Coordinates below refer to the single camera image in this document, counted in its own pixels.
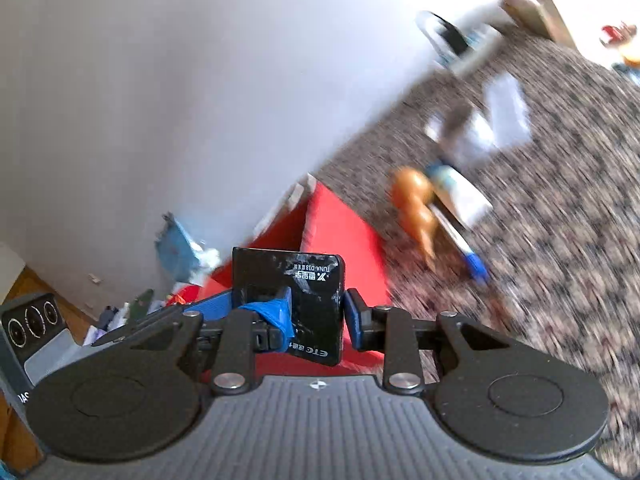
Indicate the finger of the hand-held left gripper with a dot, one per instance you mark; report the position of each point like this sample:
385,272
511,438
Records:
215,304

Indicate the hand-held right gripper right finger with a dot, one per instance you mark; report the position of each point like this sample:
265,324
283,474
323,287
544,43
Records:
352,315

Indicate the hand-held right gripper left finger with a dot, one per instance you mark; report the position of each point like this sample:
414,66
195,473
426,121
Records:
270,312

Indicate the black rectangular device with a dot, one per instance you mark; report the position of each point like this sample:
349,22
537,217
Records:
310,305

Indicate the red cardboard box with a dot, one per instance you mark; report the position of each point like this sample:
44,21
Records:
345,240

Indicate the clear plastic bag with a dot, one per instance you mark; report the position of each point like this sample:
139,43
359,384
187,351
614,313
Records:
465,140

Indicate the blue bag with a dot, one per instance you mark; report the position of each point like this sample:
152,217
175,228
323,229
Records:
175,250

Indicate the blue-capped pen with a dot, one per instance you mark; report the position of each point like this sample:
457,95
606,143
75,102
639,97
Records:
475,265

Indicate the orange gourd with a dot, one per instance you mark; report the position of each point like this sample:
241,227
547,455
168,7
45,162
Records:
412,195

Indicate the white tube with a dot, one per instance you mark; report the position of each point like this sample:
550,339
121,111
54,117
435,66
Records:
465,197

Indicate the white card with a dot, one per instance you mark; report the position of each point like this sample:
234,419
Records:
507,110

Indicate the white power strip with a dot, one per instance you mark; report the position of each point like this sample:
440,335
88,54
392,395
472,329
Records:
475,55

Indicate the black charger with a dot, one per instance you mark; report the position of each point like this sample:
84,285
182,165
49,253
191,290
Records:
452,37

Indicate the wooden box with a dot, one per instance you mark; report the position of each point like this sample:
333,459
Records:
545,20

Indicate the red toy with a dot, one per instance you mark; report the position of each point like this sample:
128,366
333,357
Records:
620,42

